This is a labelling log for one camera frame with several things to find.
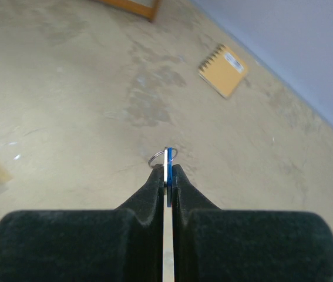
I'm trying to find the tan spiral notebook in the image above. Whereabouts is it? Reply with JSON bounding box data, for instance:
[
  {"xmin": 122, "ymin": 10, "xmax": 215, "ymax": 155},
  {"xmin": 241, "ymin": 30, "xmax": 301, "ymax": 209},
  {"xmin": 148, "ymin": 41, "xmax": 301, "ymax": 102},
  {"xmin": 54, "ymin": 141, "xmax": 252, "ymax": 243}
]
[{"xmin": 199, "ymin": 44, "xmax": 248, "ymax": 99}]

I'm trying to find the blue capped key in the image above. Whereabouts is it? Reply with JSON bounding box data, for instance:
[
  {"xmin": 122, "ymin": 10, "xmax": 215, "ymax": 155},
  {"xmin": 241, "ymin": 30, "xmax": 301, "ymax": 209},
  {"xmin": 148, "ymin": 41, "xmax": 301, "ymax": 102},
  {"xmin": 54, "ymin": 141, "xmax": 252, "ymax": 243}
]
[{"xmin": 148, "ymin": 147, "xmax": 177, "ymax": 281}]

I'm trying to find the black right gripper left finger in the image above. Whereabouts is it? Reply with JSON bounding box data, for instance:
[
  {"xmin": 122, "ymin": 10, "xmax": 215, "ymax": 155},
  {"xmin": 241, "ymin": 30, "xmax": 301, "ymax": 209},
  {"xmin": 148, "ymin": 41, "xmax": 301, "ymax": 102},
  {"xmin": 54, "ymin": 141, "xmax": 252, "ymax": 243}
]
[{"xmin": 0, "ymin": 168, "xmax": 164, "ymax": 281}]

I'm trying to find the wooden shelf rack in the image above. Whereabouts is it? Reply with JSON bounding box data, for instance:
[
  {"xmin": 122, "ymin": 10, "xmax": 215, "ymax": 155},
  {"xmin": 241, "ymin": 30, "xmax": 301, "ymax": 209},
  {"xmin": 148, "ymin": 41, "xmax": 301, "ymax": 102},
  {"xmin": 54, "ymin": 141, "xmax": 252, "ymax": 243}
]
[{"xmin": 98, "ymin": 0, "xmax": 161, "ymax": 22}]

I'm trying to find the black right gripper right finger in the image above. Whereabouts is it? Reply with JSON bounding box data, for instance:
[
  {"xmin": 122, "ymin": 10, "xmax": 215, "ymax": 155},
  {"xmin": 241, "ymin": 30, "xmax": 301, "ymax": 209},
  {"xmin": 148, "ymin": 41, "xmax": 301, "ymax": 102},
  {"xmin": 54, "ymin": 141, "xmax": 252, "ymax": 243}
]
[{"xmin": 171, "ymin": 164, "xmax": 333, "ymax": 281}]

